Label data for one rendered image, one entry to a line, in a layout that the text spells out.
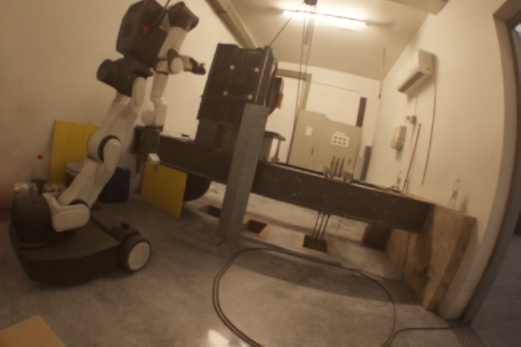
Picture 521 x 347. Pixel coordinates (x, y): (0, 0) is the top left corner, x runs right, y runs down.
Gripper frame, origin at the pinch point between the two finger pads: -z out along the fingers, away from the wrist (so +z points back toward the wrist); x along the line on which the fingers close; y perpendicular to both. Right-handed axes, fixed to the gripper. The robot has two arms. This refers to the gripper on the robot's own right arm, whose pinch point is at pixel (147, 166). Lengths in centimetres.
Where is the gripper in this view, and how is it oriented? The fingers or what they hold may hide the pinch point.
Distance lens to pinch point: 111.9
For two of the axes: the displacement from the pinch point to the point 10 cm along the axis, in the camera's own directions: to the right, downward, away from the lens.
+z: 1.8, -9.8, -0.9
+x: 4.0, -0.1, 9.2
